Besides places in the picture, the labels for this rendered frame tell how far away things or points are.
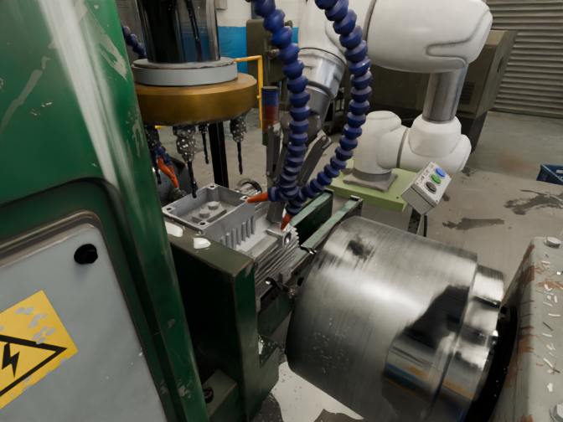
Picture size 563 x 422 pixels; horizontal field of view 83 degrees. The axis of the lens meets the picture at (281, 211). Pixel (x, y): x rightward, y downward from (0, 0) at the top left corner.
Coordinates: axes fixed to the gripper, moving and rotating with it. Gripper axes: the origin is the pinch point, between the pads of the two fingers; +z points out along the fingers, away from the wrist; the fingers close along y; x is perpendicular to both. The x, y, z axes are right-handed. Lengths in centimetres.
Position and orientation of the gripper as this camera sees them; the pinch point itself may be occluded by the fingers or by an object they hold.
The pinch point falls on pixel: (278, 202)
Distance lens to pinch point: 58.1
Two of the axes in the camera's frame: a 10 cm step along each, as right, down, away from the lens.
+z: -2.8, 9.5, 0.9
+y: 8.2, 2.9, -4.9
